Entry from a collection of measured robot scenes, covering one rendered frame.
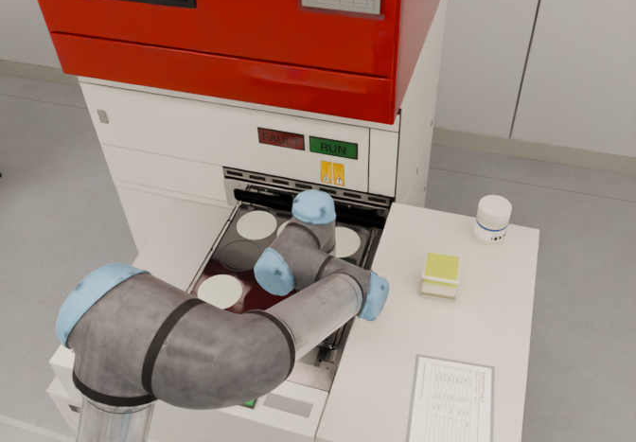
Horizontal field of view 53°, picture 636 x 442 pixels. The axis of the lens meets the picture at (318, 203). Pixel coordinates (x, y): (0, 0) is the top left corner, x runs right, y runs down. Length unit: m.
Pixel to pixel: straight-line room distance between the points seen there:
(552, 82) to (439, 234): 1.68
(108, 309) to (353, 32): 0.75
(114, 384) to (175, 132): 1.00
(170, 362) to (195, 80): 0.89
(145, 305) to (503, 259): 0.93
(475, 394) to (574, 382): 1.27
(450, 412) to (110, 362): 0.68
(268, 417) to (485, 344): 0.44
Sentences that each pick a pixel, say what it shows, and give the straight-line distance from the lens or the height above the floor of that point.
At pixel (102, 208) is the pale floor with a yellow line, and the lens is 3.14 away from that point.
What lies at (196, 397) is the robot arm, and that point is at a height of 1.44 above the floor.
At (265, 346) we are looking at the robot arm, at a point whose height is 1.44.
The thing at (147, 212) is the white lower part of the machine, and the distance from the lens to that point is 1.95.
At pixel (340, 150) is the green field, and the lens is 1.49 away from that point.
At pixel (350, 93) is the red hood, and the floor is 1.29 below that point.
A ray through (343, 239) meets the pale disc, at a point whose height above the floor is 0.90.
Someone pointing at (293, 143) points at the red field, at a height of 1.09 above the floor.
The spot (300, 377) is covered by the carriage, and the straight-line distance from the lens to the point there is 1.35.
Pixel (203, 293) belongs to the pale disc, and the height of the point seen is 0.90.
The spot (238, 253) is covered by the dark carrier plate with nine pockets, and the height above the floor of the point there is 0.90.
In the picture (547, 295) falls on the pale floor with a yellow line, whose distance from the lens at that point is 2.70.
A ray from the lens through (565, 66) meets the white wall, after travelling 3.02.
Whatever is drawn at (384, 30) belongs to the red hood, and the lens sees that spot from 1.24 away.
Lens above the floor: 2.04
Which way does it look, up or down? 44 degrees down
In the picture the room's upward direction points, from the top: 3 degrees counter-clockwise
